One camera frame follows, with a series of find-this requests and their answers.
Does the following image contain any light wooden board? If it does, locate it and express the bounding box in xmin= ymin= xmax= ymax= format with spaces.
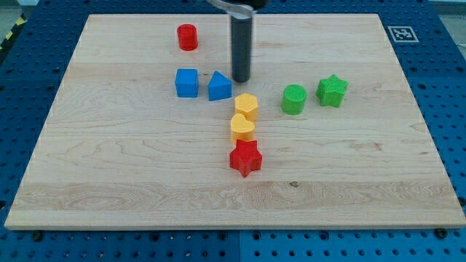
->
xmin=5 ymin=14 xmax=465 ymax=231

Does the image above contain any blue triangle block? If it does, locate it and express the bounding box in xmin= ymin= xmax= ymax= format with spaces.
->
xmin=208 ymin=71 xmax=232 ymax=101

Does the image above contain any green cylinder block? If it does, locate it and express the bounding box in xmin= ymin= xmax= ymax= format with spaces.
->
xmin=281 ymin=84 xmax=307 ymax=115

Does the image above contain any yellow hexagon block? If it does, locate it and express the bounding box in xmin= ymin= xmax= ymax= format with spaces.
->
xmin=234 ymin=93 xmax=258 ymax=122

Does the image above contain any yellow heart block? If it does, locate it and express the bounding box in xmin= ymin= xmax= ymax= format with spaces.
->
xmin=230 ymin=114 xmax=256 ymax=144

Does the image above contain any blue cube block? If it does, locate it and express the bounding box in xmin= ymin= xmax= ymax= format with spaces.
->
xmin=175 ymin=68 xmax=199 ymax=98

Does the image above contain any red cylinder block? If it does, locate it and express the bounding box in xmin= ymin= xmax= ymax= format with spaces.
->
xmin=177 ymin=23 xmax=198 ymax=51

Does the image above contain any green star block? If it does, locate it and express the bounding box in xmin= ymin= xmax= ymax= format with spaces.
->
xmin=316 ymin=74 xmax=349 ymax=108

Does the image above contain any red star block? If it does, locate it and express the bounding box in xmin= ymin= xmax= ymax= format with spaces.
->
xmin=229 ymin=139 xmax=263 ymax=178

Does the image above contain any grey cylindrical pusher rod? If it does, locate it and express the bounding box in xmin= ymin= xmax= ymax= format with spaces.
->
xmin=230 ymin=16 xmax=253 ymax=83

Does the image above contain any white fiducial marker tag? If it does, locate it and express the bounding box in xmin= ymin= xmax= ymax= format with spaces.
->
xmin=387 ymin=25 xmax=419 ymax=43

